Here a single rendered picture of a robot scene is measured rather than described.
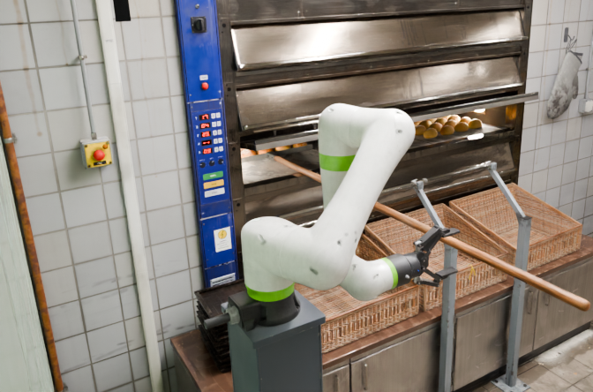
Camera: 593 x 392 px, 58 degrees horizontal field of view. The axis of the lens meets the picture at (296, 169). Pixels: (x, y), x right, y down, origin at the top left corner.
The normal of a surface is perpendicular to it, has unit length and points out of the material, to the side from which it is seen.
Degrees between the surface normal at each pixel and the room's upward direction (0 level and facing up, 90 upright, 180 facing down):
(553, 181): 90
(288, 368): 90
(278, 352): 90
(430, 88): 70
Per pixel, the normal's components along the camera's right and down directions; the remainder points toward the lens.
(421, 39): 0.45, -0.11
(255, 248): -0.60, 0.22
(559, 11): 0.50, 0.23
